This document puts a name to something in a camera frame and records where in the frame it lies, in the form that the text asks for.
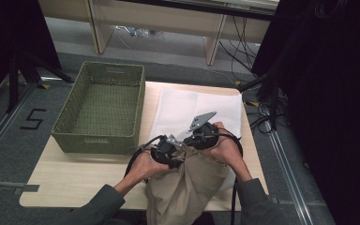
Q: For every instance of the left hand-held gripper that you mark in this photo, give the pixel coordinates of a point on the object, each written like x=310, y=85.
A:
x=164, y=150

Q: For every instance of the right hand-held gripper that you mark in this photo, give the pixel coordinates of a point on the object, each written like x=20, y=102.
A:
x=204, y=137

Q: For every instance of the white cloth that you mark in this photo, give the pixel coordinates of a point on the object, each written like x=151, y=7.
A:
x=181, y=106

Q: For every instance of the beige garment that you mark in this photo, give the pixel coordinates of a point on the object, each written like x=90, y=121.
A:
x=181, y=187

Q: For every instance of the green woven basket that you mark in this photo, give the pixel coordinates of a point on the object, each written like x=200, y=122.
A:
x=106, y=106

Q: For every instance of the person's left hand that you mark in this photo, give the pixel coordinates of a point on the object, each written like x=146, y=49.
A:
x=145, y=165

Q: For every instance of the person's right hand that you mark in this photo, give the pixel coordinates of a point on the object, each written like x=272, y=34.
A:
x=228, y=150

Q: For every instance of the yellow floor tape mark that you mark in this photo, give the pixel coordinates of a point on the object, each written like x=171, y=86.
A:
x=253, y=103
x=46, y=86
x=238, y=83

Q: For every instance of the black tripod stand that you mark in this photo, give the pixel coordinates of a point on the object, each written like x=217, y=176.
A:
x=274, y=103
x=13, y=84

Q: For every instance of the clear plastic bag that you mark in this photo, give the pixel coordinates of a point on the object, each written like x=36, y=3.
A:
x=137, y=31

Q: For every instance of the light wooden desk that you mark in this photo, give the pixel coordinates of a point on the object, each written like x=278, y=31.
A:
x=156, y=22

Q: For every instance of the black curtain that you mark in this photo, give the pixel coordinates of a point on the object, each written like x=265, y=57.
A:
x=334, y=93
x=6, y=31

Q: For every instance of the metal floor rail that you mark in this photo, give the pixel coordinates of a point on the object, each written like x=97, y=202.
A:
x=4, y=123
x=289, y=175

